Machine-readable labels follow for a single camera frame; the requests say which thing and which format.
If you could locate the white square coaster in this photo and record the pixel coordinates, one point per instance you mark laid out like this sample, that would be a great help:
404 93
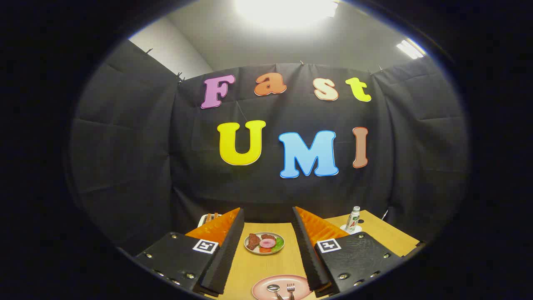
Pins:
344 228

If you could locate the pink plate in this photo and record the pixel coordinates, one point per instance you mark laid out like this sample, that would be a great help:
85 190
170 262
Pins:
260 289

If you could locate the small ceiling light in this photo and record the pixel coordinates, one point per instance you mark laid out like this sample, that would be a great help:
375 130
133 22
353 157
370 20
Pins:
410 48

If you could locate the large ceiling light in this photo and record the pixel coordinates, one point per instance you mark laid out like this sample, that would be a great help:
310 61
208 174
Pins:
287 10

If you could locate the small brown meat piece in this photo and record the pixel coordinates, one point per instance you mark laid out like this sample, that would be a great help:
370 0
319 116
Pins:
268 237

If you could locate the grey plate with food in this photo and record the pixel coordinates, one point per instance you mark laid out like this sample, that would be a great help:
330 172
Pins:
250 251

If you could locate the white toaster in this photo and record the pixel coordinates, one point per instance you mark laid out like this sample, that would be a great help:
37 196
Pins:
208 217

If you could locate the pink ham slice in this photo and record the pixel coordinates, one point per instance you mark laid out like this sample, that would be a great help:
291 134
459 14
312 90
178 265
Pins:
267 243

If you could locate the white plastic bottle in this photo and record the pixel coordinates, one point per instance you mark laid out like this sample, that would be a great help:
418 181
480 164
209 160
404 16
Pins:
353 218

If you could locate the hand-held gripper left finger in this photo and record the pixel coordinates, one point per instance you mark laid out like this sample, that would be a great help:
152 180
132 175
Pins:
220 258

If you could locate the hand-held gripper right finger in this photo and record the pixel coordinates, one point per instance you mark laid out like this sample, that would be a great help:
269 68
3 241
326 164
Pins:
310 258

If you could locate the green lettuce leaf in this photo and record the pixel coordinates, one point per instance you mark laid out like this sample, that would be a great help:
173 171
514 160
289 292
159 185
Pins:
279 243

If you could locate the large brown meat piece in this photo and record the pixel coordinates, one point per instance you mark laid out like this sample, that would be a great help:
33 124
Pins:
252 242

